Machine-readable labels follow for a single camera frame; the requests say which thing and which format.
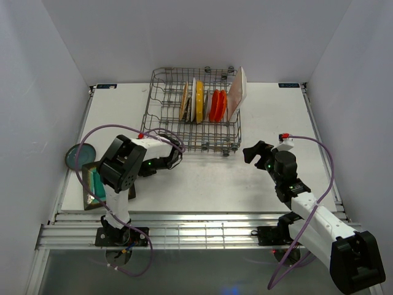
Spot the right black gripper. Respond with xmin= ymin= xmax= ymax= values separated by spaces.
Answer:
xmin=243 ymin=141 xmax=281 ymax=185

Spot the speckled beige small plate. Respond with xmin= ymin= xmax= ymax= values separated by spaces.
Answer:
xmin=185 ymin=96 xmax=193 ymax=122

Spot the white rectangular plate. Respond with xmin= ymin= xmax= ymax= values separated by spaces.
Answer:
xmin=227 ymin=66 xmax=247 ymax=122

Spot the woven bamboo round plate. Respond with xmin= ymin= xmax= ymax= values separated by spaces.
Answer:
xmin=179 ymin=82 xmax=189 ymax=120

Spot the orange round plate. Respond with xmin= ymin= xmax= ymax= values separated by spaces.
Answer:
xmin=209 ymin=90 xmax=222 ymax=122
xmin=219 ymin=90 xmax=227 ymax=121

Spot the light blue scalloped plate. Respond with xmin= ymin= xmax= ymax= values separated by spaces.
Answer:
xmin=203 ymin=90 xmax=212 ymax=120

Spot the white plate green rim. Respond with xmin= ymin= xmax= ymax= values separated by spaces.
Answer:
xmin=190 ymin=77 xmax=197 ymax=122

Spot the yellow dotted scalloped plate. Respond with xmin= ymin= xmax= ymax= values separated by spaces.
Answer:
xmin=195 ymin=81 xmax=204 ymax=124

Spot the teal square brown-rimmed plate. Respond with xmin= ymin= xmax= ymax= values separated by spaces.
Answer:
xmin=82 ymin=162 xmax=124 ymax=211

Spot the dark teal round plate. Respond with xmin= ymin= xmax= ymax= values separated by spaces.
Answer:
xmin=64 ymin=143 xmax=96 ymax=171

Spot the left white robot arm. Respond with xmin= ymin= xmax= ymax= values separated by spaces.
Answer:
xmin=98 ymin=134 xmax=182 ymax=246

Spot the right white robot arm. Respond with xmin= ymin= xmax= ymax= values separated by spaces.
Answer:
xmin=243 ymin=133 xmax=386 ymax=294

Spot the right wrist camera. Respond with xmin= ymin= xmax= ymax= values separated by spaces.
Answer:
xmin=271 ymin=133 xmax=294 ymax=151

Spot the grey wire dish rack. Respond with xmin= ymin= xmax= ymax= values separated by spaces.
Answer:
xmin=141 ymin=66 xmax=241 ymax=156

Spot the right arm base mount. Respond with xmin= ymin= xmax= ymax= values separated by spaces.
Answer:
xmin=251 ymin=226 xmax=293 ymax=246

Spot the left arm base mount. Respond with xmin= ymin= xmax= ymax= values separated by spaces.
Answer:
xmin=95 ymin=227 xmax=149 ymax=248

